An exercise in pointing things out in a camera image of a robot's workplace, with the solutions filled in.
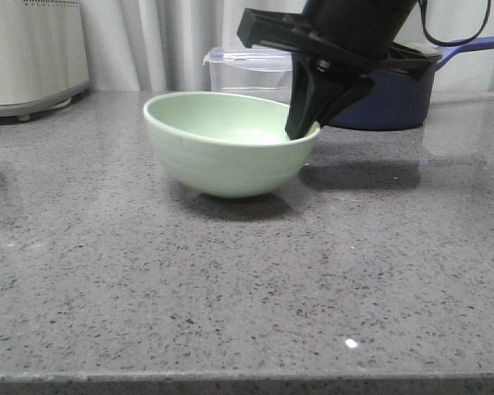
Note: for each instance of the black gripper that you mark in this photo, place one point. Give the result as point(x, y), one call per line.
point(356, 39)

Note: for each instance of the light green bowl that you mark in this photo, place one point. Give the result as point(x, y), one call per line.
point(225, 145)

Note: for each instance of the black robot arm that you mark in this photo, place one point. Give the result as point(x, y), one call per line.
point(335, 46)

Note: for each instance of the clear plastic food container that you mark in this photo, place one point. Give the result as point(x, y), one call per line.
point(263, 73)

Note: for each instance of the dark blue saucepan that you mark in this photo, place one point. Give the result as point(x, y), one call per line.
point(397, 101)

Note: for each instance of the white kitchen appliance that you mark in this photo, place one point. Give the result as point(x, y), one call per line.
point(42, 56)

